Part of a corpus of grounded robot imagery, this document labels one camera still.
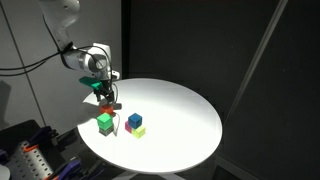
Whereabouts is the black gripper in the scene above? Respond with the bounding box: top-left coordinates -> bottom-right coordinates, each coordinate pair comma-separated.
94,79 -> 117,105

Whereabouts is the orange block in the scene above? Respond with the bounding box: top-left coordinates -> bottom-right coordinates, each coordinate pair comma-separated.
99,103 -> 116,117

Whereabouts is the green block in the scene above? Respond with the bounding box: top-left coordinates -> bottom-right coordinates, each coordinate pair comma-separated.
96,112 -> 115,131

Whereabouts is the gray block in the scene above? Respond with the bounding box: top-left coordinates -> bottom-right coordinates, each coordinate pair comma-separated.
98,123 -> 115,137

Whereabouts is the pink block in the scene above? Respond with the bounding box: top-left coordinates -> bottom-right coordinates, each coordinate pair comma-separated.
124,120 -> 134,134

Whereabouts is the blue block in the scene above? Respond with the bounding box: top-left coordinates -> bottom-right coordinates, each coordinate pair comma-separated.
127,112 -> 144,130

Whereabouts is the lime yellow block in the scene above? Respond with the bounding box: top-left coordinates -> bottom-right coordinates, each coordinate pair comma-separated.
131,125 -> 147,139

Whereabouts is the purple orange spring clamp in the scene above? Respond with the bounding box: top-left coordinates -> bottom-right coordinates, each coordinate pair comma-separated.
49,159 -> 85,180
22,125 -> 55,153

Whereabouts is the perforated metal plate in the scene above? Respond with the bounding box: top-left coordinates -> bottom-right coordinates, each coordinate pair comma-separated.
6,139 -> 55,180

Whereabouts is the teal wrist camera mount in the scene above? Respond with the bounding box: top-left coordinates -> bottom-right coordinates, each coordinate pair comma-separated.
78,76 -> 103,92

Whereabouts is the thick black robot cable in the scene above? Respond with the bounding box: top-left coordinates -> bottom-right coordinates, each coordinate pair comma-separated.
0,44 -> 98,77

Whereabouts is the white table pedestal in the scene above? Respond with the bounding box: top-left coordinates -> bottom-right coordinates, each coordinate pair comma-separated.
119,170 -> 188,180

